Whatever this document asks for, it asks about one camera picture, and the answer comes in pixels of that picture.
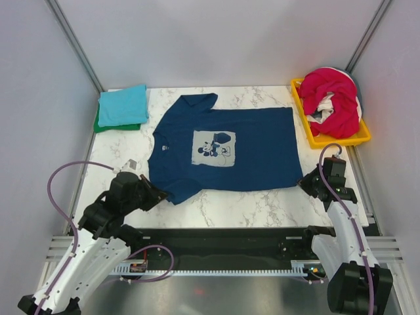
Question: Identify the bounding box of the navy blue printed t shirt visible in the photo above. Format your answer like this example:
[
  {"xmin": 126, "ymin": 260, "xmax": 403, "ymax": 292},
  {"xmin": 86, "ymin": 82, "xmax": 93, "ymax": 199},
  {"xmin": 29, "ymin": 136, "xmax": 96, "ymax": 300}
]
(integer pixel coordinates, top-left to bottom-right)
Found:
[{"xmin": 148, "ymin": 93, "xmax": 303, "ymax": 205}]

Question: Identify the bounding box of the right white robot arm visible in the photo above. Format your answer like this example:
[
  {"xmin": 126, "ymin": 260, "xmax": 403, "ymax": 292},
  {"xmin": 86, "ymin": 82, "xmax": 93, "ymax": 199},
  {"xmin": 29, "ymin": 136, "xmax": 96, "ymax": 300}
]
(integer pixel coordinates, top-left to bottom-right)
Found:
[{"xmin": 298, "ymin": 156, "xmax": 393, "ymax": 314}]

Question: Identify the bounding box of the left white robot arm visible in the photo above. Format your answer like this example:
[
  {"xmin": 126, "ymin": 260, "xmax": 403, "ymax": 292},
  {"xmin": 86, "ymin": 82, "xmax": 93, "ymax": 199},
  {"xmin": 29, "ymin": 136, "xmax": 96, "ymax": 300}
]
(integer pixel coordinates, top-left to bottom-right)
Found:
[{"xmin": 18, "ymin": 172, "xmax": 168, "ymax": 314}]

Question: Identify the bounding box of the yellow plastic bin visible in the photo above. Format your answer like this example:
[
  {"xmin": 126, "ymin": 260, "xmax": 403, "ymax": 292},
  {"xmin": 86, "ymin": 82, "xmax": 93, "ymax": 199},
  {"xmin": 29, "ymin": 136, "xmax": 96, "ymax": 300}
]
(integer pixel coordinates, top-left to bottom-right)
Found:
[{"xmin": 290, "ymin": 78, "xmax": 371, "ymax": 149}]

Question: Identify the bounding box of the pink t shirt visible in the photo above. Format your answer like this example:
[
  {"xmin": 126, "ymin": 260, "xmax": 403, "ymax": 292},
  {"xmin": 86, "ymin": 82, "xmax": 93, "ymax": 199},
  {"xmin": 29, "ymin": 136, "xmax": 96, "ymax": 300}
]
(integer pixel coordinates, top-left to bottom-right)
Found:
[{"xmin": 297, "ymin": 67, "xmax": 362, "ymax": 139}]

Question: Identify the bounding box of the green folded t shirt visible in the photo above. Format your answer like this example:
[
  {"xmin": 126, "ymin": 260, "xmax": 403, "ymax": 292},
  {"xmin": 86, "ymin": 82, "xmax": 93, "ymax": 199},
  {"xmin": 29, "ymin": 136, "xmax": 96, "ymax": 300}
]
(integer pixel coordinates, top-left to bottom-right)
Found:
[{"xmin": 93, "ymin": 110, "xmax": 141, "ymax": 133}]

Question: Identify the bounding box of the white t shirt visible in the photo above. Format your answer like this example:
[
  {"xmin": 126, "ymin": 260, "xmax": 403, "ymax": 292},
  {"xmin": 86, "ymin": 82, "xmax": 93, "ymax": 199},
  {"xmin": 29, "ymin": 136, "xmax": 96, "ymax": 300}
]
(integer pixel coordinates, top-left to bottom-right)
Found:
[{"xmin": 306, "ymin": 92, "xmax": 362, "ymax": 124}]

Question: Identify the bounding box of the light blue folded t shirt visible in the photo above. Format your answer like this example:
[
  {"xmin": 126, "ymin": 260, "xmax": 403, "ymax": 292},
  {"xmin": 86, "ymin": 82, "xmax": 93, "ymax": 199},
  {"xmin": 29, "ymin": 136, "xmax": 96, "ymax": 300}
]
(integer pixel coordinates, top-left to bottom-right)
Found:
[{"xmin": 98, "ymin": 85, "xmax": 149, "ymax": 127}]

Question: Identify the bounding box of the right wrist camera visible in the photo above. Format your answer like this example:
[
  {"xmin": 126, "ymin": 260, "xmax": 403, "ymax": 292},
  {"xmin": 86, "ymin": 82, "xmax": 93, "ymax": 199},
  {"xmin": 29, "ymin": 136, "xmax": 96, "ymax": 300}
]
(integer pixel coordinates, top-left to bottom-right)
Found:
[{"xmin": 332, "ymin": 146, "xmax": 343, "ymax": 159}]

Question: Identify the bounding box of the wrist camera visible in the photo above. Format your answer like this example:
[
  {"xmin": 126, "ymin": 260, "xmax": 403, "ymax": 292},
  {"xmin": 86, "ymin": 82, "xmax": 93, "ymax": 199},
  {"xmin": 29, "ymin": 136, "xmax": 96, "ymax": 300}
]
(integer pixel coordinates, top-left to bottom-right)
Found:
[
  {"xmin": 332, "ymin": 146, "xmax": 343, "ymax": 159},
  {"xmin": 113, "ymin": 159, "xmax": 138, "ymax": 174}
]

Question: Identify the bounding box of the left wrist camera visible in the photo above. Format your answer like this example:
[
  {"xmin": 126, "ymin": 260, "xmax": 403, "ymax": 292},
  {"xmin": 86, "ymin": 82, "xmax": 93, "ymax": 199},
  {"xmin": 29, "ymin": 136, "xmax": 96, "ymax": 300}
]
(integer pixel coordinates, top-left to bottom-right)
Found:
[{"xmin": 113, "ymin": 159, "xmax": 138, "ymax": 174}]

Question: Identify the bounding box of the white slotted cable duct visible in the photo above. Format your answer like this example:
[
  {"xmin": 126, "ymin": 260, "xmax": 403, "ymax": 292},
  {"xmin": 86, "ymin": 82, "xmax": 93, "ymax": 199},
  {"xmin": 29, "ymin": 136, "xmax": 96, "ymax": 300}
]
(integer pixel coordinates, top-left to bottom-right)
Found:
[{"xmin": 110, "ymin": 261, "xmax": 326, "ymax": 278}]

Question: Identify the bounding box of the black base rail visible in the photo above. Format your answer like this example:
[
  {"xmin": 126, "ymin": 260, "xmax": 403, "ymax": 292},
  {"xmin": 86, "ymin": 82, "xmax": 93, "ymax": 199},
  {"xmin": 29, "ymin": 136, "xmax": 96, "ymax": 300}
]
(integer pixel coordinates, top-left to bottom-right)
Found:
[{"xmin": 128, "ymin": 226, "xmax": 335, "ymax": 270}]

